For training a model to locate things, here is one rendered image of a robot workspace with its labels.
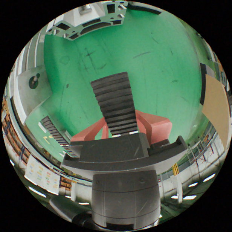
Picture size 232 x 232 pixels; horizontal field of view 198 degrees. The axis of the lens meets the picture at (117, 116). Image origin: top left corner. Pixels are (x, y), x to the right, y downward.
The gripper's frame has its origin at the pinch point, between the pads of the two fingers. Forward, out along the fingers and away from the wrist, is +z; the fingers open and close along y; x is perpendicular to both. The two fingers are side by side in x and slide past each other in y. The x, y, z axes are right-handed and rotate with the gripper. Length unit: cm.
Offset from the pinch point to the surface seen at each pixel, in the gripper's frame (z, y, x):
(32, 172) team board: -74, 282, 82
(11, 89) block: -5.1, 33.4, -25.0
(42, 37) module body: 1.7, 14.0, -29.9
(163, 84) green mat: 3.3, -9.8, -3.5
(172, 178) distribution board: -60, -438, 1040
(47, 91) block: 1.7, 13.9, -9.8
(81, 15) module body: -1.2, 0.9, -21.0
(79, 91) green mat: 3.3, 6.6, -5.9
